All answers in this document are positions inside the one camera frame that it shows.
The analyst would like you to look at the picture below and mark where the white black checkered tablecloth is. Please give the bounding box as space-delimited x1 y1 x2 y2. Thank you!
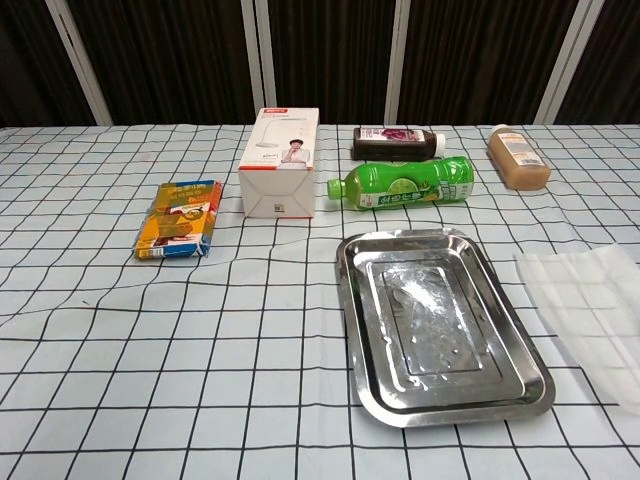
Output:
0 122 640 480

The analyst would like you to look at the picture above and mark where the green lime drink bottle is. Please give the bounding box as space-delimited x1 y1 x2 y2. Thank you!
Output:
326 155 475 212

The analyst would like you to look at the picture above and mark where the dark purple juice bottle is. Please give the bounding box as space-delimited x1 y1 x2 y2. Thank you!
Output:
350 126 448 163

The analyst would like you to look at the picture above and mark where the orange yellow snack packet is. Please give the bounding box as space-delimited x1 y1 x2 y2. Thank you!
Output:
132 179 224 260

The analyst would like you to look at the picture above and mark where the white translucent paper sheet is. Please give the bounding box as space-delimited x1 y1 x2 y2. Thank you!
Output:
513 243 640 415

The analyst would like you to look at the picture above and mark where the dark brown pleated screen panel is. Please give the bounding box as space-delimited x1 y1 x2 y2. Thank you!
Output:
397 0 580 126
553 0 640 125
66 0 257 126
0 0 97 129
268 0 398 125

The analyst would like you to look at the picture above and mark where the tan liquid square bottle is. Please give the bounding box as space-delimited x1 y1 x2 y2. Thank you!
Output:
487 123 552 191

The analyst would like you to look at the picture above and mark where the white desk lamp box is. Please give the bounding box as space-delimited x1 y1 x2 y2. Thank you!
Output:
237 106 321 220

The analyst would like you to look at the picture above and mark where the stainless steel rectangular tray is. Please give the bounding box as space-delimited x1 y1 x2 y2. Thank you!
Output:
335 227 557 429

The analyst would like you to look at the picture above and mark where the white screen frame post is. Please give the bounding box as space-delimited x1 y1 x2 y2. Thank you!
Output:
240 0 278 124
45 0 114 127
533 0 599 125
383 0 412 125

